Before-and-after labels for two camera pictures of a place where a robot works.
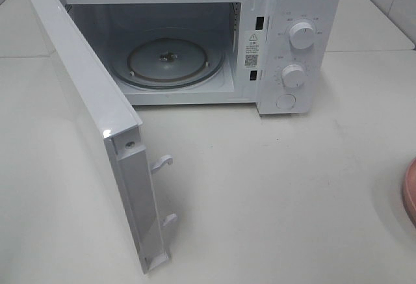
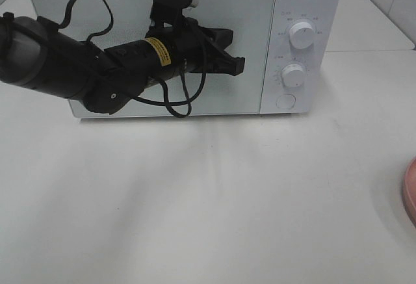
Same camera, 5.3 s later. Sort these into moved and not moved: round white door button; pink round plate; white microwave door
Moved: white microwave door
Not moved: round white door button; pink round plate
